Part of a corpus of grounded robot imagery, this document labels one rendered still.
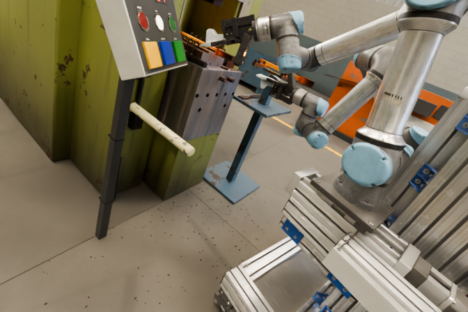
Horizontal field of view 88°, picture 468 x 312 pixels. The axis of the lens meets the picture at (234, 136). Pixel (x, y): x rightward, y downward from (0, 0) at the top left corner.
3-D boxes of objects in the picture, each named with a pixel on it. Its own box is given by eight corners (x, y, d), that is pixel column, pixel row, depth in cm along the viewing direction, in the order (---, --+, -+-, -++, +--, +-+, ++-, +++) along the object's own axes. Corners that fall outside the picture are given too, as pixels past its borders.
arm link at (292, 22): (305, 30, 76) (303, 3, 76) (270, 37, 78) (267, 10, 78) (303, 40, 84) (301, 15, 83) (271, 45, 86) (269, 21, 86)
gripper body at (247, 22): (223, 21, 88) (256, 15, 85) (228, 47, 91) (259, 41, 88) (218, 20, 81) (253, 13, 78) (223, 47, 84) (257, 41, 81)
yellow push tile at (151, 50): (163, 66, 77) (156, 41, 75) (151, 68, 70) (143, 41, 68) (158, 67, 78) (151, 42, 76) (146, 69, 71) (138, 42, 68)
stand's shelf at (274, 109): (290, 113, 185) (291, 111, 185) (265, 118, 153) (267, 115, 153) (260, 95, 198) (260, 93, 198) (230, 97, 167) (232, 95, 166)
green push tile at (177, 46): (186, 60, 96) (181, 40, 93) (178, 62, 89) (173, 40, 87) (182, 61, 96) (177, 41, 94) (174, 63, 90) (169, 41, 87)
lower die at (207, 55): (221, 67, 143) (226, 53, 140) (199, 65, 127) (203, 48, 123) (175, 42, 161) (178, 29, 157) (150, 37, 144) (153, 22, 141)
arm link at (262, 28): (271, 40, 87) (270, 40, 80) (258, 42, 88) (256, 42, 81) (269, 17, 84) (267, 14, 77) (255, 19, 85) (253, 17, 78)
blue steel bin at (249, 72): (272, 92, 572) (285, 63, 542) (259, 95, 503) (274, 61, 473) (231, 72, 610) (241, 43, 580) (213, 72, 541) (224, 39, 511)
